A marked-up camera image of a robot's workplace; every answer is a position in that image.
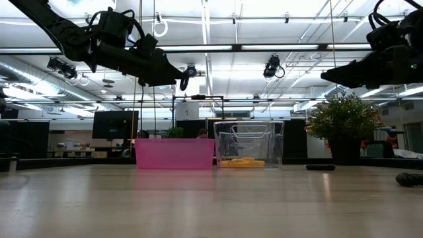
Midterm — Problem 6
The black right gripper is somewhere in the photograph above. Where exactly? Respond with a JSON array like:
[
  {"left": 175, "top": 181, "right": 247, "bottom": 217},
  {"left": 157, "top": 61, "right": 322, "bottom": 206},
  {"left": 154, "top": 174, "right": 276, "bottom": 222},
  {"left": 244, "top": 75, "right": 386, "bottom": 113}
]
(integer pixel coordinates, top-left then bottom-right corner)
[{"left": 321, "top": 42, "right": 423, "bottom": 89}]

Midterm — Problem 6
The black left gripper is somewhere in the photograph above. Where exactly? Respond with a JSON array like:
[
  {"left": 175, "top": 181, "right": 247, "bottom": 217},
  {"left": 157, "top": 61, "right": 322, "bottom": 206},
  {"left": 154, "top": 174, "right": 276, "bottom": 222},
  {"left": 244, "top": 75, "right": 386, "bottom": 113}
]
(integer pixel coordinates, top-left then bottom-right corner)
[{"left": 86, "top": 32, "right": 186, "bottom": 87}]

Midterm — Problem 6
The potted plant with black pot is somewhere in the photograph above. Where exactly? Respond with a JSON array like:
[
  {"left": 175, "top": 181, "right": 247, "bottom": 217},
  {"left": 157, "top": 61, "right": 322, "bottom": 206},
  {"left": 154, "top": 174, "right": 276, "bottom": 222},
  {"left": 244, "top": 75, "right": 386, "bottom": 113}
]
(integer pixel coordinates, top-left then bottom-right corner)
[{"left": 305, "top": 91, "right": 384, "bottom": 166}]

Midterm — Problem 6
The small green plant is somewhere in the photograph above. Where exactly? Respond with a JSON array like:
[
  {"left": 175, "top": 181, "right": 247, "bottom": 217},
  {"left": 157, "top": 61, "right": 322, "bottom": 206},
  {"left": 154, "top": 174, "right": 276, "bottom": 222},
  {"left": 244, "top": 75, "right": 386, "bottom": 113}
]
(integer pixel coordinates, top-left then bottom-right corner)
[{"left": 166, "top": 126, "right": 184, "bottom": 139}]

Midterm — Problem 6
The large black display screen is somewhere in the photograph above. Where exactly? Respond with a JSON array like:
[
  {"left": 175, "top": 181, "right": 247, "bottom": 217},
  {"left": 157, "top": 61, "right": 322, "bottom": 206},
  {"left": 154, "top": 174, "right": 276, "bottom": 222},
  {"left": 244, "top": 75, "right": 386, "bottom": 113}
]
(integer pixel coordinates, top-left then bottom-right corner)
[{"left": 91, "top": 110, "right": 139, "bottom": 139}]

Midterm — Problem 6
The pink plastic bin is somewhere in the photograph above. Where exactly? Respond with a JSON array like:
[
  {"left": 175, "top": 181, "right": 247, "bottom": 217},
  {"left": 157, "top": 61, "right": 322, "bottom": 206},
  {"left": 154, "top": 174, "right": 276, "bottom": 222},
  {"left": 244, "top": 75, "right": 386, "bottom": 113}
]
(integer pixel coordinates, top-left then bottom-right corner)
[{"left": 134, "top": 138, "right": 216, "bottom": 171}]

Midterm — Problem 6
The clear plastic bin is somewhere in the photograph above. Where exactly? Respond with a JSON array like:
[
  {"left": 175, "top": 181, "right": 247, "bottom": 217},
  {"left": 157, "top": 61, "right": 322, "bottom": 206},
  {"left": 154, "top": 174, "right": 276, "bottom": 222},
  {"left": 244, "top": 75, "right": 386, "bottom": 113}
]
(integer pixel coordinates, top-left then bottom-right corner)
[{"left": 213, "top": 120, "right": 285, "bottom": 169}]

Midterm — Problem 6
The black overhead camera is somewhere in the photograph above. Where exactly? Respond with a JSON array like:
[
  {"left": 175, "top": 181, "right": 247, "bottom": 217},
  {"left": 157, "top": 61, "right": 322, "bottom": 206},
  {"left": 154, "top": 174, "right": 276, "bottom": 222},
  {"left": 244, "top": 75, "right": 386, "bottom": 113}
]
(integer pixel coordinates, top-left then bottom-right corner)
[
  {"left": 263, "top": 54, "right": 286, "bottom": 80},
  {"left": 46, "top": 56, "right": 79, "bottom": 80},
  {"left": 184, "top": 64, "right": 198, "bottom": 79}
]

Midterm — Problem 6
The thin black gantry frame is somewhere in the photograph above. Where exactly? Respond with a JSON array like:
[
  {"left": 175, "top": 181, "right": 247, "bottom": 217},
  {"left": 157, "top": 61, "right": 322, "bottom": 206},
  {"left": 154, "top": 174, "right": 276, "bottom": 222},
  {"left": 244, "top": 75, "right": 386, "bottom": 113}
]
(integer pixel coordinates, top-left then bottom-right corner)
[{"left": 171, "top": 95, "right": 225, "bottom": 130}]

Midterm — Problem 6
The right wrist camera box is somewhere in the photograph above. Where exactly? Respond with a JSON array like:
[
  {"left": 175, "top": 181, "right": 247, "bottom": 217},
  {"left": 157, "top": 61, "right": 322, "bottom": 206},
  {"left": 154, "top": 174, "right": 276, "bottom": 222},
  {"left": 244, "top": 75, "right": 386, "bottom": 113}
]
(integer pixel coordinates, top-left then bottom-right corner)
[{"left": 365, "top": 21, "right": 403, "bottom": 50}]

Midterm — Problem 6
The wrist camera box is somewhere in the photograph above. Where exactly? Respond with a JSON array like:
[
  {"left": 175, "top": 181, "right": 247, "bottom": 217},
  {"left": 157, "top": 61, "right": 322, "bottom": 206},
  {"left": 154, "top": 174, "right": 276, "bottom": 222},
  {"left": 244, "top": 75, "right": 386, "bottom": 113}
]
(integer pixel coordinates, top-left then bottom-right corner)
[
  {"left": 96, "top": 8, "right": 134, "bottom": 46},
  {"left": 365, "top": 21, "right": 403, "bottom": 50}
]

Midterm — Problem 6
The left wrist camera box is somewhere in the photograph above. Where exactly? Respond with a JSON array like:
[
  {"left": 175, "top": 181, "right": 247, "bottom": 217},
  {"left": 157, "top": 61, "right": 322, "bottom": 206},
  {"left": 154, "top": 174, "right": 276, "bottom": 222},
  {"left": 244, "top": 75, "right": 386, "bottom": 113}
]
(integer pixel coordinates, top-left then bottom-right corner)
[{"left": 96, "top": 8, "right": 134, "bottom": 46}]

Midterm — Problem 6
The black aluminium rig frame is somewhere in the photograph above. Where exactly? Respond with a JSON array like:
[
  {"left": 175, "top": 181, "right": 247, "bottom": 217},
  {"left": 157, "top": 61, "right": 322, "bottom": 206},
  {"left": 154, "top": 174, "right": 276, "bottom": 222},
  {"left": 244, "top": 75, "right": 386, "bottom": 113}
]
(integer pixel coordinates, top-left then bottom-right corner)
[{"left": 0, "top": 42, "right": 423, "bottom": 171}]

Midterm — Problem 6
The silver ventilation duct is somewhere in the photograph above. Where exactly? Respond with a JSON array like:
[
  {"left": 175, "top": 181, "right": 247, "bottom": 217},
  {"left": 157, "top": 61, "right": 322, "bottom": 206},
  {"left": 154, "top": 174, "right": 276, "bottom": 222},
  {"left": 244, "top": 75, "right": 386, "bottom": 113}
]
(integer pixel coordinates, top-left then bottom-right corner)
[{"left": 0, "top": 56, "right": 123, "bottom": 113}]

